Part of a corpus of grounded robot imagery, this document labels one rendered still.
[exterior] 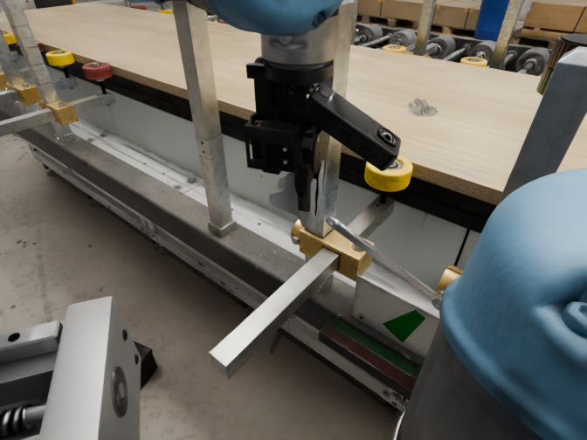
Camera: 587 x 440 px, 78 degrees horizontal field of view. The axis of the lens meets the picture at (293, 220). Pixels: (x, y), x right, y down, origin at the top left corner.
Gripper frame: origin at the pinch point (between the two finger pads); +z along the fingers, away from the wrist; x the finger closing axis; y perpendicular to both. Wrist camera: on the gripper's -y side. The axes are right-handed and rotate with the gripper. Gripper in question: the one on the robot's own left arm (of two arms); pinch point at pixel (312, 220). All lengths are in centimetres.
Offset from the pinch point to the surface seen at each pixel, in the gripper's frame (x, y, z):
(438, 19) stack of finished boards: -646, -21, 71
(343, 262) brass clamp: -4.3, -4.3, 10.6
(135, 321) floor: -28, 79, 92
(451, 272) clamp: -1.1, -18.9, 4.9
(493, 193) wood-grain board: -19.5, -24.9, 2.7
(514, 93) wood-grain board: -70, -34, 2
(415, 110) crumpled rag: -48.0, -10.5, 1.1
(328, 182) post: -7.1, -0.3, -1.7
